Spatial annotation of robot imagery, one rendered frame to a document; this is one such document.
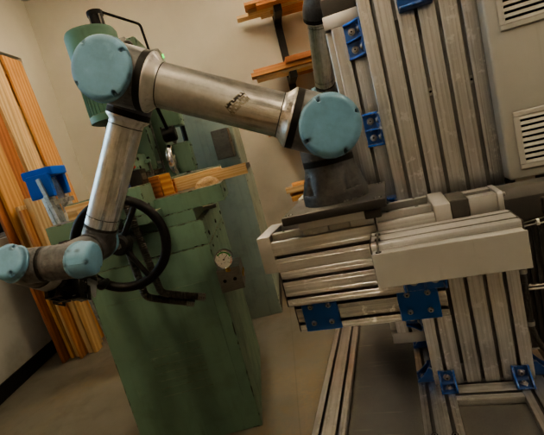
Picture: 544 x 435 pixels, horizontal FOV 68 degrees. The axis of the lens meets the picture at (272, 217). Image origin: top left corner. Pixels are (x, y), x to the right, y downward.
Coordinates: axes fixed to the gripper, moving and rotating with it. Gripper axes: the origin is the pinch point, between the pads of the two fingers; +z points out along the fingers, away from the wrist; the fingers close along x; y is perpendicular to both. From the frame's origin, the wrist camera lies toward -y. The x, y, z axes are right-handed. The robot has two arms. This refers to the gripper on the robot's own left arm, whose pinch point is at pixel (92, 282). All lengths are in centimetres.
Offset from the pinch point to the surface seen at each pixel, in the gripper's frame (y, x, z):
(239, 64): -218, 60, 181
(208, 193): -24.1, 34.8, 13.4
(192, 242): -11.5, 25.1, 20.5
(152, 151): -53, 15, 26
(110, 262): -11.4, -3.4, 20.5
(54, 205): -67, -52, 75
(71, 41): -80, 3, -8
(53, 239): -22.1, -18.7, 14.5
